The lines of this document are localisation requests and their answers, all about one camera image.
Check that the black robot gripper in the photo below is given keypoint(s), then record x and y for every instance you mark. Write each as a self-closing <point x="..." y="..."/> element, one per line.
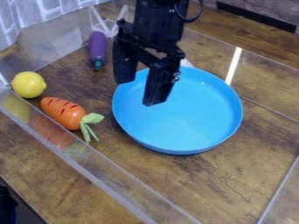
<point x="149" y="41"/>

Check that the orange toy carrot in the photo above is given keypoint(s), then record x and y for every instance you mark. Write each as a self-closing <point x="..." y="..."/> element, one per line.
<point x="72" y="116"/>

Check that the purple toy eggplant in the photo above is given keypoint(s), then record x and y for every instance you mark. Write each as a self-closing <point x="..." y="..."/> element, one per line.
<point x="98" y="46"/>

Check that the blue round plate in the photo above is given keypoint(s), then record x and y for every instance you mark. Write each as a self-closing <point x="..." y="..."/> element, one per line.
<point x="196" y="121"/>

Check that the black bar in background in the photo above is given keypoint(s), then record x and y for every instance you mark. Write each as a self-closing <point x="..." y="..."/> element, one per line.
<point x="266" y="20"/>

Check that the yellow toy lemon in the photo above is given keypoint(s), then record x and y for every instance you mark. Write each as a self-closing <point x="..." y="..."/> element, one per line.
<point x="29" y="84"/>

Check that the white patterned curtain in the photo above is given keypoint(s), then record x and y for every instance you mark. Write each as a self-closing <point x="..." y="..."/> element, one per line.
<point x="22" y="13"/>

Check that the clear acrylic enclosure wall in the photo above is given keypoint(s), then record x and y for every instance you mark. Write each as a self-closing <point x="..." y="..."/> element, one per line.
<point x="113" y="182"/>

